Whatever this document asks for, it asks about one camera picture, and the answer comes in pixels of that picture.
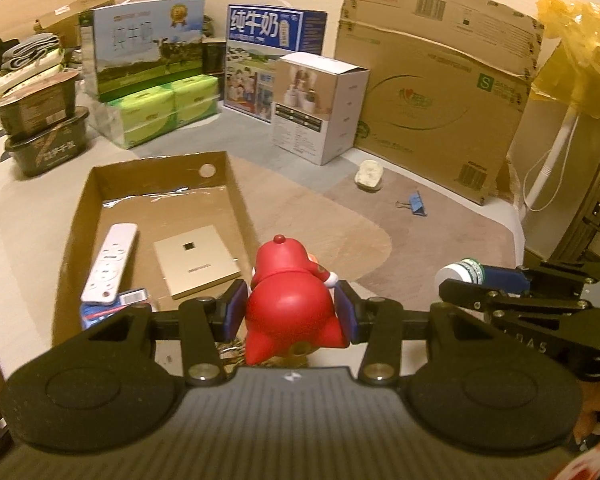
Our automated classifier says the green pasture milk box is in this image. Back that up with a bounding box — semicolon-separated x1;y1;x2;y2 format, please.
80;0;206;98

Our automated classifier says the gold router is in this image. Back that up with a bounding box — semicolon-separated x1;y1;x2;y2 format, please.
153;225;242;300

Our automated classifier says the blue binder clip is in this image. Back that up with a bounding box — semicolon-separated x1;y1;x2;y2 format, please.
395;191;428;218

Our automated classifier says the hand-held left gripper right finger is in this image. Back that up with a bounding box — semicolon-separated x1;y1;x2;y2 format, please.
334;280;498;385

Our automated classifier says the large brown cardboard box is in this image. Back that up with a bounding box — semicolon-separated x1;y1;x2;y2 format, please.
334;0;546;207

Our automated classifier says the white remote control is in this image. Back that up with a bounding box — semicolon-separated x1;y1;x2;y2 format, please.
81;223;139;305

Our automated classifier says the small brown cardboard box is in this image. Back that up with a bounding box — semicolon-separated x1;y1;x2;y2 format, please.
34;0;117;48

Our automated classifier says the yellow plastic bag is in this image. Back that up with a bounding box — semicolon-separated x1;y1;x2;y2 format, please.
530;0;600;120

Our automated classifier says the stack of folded clothes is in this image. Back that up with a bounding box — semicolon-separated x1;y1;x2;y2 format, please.
0;32;83;111

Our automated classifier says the white fan pole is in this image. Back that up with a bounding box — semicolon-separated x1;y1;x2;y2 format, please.
522;110;581;211

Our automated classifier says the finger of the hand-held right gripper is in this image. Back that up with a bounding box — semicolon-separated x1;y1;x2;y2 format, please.
439;280;596;315
481;260;600;293

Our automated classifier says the blue snack packet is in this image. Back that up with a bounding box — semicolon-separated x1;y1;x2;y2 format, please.
79;287;158;331

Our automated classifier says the black instant noodle bowl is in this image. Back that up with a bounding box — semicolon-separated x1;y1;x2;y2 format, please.
4;106;90;178
0;71;81;137

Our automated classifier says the small white green bottle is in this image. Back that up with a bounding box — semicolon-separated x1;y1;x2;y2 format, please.
434;257;486;288

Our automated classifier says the red toy figure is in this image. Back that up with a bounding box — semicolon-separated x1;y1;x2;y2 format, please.
243;234;351;367

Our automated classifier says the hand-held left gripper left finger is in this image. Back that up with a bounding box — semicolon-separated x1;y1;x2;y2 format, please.
82;279;251;386

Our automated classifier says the blue milk carton box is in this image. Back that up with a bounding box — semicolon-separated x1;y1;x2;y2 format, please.
223;3;328;124

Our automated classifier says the green tissue pack bundle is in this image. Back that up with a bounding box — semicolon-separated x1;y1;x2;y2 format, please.
91;74;220;150

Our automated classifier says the white product box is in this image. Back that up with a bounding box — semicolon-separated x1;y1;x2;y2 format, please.
271;51;371;167

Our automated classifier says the olive ribbed case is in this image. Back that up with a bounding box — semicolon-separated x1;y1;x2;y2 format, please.
550;125;600;266

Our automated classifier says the cream soap-shaped object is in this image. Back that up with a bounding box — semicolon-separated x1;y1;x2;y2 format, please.
355;160;385;192

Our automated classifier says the shallow cardboard tray box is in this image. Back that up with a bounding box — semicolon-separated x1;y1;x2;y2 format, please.
52;151;261;351

